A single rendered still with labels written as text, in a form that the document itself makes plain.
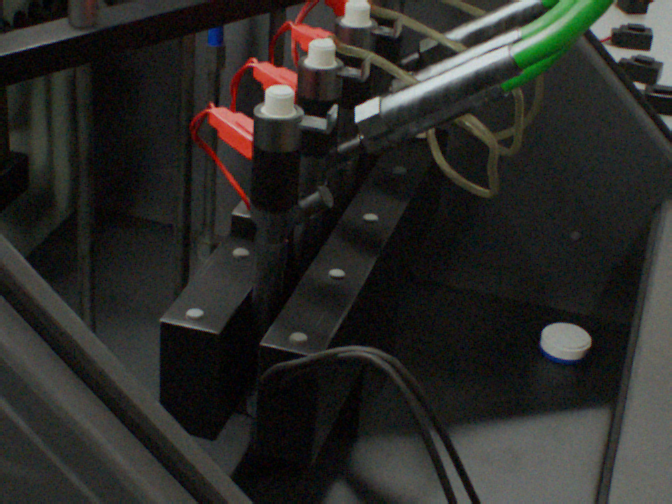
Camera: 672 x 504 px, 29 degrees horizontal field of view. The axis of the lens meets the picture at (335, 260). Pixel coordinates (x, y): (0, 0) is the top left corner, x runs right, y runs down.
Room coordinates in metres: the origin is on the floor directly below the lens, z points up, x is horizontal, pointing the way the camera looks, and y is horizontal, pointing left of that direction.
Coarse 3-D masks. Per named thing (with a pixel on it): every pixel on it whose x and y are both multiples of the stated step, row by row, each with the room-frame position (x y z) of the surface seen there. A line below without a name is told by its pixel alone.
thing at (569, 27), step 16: (592, 0) 0.63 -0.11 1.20; (608, 0) 0.63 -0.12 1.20; (576, 16) 0.63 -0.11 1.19; (592, 16) 0.63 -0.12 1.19; (544, 32) 0.64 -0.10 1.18; (560, 32) 0.64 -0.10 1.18; (576, 32) 0.64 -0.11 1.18; (512, 48) 0.65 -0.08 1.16; (528, 48) 0.64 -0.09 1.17; (544, 48) 0.64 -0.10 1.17; (560, 48) 0.64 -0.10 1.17; (528, 64) 0.64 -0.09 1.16
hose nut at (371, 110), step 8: (368, 104) 0.67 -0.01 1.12; (376, 104) 0.66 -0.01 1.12; (360, 112) 0.66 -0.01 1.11; (368, 112) 0.66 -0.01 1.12; (376, 112) 0.66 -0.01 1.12; (360, 120) 0.66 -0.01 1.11; (368, 120) 0.66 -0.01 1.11; (376, 120) 0.66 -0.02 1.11; (384, 120) 0.66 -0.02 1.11; (360, 128) 0.66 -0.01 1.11; (368, 128) 0.66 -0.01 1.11; (376, 128) 0.66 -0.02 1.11; (384, 128) 0.65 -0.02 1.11; (392, 128) 0.66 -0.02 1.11; (368, 136) 0.66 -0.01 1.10; (376, 136) 0.66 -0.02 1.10; (384, 136) 0.66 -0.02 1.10
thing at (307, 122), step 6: (300, 120) 0.68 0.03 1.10; (306, 120) 0.68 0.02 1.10; (312, 120) 0.68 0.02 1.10; (318, 120) 0.68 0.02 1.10; (324, 120) 0.68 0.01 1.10; (300, 126) 0.67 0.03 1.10; (306, 126) 0.67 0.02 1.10; (312, 126) 0.67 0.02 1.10; (318, 126) 0.67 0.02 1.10; (324, 126) 0.67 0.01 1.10; (324, 132) 0.67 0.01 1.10
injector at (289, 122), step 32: (256, 128) 0.67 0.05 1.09; (288, 128) 0.67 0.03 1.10; (256, 160) 0.67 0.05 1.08; (288, 160) 0.67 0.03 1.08; (256, 192) 0.67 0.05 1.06; (288, 192) 0.67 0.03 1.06; (320, 192) 0.67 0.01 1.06; (256, 224) 0.67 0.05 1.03; (288, 224) 0.67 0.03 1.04; (256, 256) 0.67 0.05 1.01; (256, 288) 0.68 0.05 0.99; (256, 320) 0.67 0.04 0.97; (256, 352) 0.67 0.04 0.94; (256, 384) 0.67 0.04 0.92
